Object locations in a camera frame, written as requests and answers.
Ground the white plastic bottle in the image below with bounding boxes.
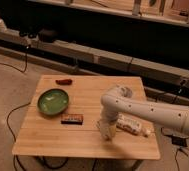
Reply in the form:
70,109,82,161
116,114,151,137

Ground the black cable right floor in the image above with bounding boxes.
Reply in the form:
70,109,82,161
154,78,189,165

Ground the black power adapter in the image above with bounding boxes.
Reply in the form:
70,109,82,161
171,136,187,147

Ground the green bowl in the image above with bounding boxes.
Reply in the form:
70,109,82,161
37,89,69,116

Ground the red sausage toy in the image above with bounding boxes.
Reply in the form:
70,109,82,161
55,79,72,85

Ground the black floor cable left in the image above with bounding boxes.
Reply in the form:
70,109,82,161
6,102,32,171

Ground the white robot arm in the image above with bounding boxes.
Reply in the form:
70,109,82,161
98,85,189,140

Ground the wooden table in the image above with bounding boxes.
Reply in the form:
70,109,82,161
12,75,160,160

